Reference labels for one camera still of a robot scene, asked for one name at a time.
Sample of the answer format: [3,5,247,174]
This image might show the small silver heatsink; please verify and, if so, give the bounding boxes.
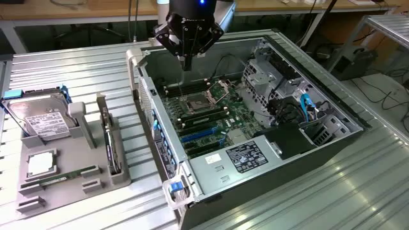
[228,130,253,142]

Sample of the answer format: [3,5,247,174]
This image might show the black box on floor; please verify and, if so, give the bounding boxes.
[331,47,380,81]

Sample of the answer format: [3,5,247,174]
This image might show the metal disk bay cage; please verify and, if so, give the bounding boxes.
[240,58,315,121]

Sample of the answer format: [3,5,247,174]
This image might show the black RAM slots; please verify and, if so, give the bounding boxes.
[162,82,212,98]

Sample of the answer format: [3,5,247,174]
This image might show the black floor cable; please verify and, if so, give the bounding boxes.
[351,68,409,104]

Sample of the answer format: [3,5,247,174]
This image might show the open grey PC case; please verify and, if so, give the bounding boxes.
[126,28,373,230]

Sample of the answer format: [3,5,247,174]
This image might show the black plastic shroud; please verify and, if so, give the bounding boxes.
[264,124,316,161]

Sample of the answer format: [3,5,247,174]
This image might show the metal slat table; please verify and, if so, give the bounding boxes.
[328,15,409,72]

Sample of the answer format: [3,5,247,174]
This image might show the wooden desk with grey legs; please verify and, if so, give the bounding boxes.
[0,0,160,55]

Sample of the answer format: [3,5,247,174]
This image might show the green RAM stick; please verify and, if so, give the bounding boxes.
[20,165,99,189]

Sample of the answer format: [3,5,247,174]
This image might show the black wire in case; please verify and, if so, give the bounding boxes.
[213,54,248,78]

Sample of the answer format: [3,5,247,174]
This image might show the grey hanging cable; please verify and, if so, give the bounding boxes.
[127,0,142,43]

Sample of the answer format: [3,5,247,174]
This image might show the metal socket cover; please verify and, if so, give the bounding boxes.
[205,80,233,99]

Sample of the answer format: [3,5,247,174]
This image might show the blue wire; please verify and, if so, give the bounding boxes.
[299,92,316,123]

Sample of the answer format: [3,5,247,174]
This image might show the hard disk in blue caddy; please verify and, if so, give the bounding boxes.
[0,83,80,142]

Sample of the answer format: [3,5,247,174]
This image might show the black chair base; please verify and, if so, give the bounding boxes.
[52,22,127,41]

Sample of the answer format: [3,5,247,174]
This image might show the wooden desk with white frame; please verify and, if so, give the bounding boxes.
[235,0,401,46]

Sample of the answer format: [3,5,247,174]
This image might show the black RAM stick with label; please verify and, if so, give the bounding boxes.
[179,107,227,128]

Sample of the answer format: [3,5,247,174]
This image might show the grey parts rack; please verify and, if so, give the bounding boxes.
[15,94,132,220]

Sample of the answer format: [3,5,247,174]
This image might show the blue expansion slot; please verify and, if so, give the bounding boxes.
[180,128,217,143]

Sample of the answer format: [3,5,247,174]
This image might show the silver power supply with label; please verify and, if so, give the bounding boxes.
[188,135,285,195]

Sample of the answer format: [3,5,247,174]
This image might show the CPU socket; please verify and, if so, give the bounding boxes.
[183,94,209,113]

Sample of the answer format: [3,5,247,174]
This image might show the graphics card with metal bracket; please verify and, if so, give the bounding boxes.
[95,92,124,176]

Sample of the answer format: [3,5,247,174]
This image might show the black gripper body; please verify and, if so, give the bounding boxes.
[168,0,220,31]

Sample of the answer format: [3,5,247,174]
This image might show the silver CPU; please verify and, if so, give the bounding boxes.
[27,153,55,176]

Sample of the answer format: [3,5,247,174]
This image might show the black expansion slot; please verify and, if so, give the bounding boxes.
[185,140,227,157]

